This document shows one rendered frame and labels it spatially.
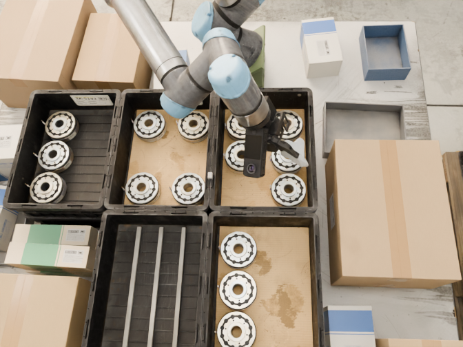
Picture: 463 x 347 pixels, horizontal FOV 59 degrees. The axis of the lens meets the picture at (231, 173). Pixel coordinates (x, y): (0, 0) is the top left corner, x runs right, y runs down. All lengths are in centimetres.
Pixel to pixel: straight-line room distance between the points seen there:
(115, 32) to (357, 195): 102
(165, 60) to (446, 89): 193
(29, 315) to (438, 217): 113
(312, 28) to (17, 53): 106
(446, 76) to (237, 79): 200
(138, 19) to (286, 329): 86
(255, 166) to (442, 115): 174
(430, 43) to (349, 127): 136
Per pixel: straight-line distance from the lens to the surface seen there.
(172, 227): 124
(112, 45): 158
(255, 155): 90
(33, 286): 127
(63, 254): 127
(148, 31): 100
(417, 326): 138
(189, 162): 130
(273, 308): 118
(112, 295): 125
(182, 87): 91
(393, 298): 137
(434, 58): 271
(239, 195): 124
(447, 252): 123
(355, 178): 122
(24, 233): 142
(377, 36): 176
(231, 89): 78
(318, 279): 111
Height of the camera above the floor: 200
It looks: 68 degrees down
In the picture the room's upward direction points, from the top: 10 degrees counter-clockwise
